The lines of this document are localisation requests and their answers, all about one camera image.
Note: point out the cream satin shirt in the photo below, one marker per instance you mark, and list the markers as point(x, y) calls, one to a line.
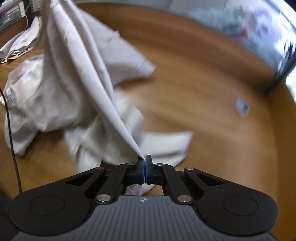
point(73, 87)

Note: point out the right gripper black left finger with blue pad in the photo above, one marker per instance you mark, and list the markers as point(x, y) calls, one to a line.
point(61, 206)

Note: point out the small crumpled white cloth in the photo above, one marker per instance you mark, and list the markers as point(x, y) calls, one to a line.
point(21, 43)

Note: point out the black metal post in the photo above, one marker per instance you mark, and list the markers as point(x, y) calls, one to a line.
point(285, 67)

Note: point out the grey table cable grommet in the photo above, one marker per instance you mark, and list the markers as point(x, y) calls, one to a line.
point(241, 107)

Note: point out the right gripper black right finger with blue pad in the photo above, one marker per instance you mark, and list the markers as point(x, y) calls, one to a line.
point(223, 205)

